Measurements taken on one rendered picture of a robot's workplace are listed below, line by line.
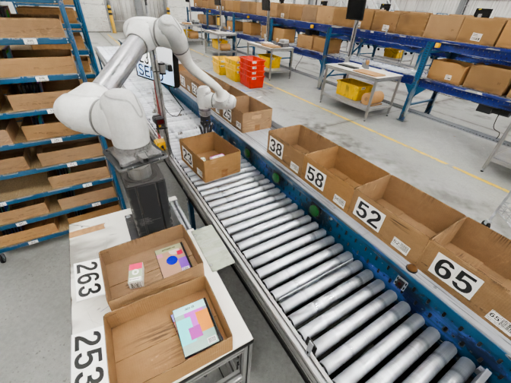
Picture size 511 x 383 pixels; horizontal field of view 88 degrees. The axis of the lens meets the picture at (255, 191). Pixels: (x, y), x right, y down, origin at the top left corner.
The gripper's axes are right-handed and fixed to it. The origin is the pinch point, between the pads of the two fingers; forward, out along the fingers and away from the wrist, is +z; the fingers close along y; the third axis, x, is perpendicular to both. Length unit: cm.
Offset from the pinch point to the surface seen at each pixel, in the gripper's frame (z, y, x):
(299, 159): -14, -29, 79
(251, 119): -13.3, -37.1, 6.6
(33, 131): -15, 110, -32
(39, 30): -72, 86, -31
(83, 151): 6, 86, -31
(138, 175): -25, 62, 72
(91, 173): 25, 86, -31
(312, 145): -9, -58, 59
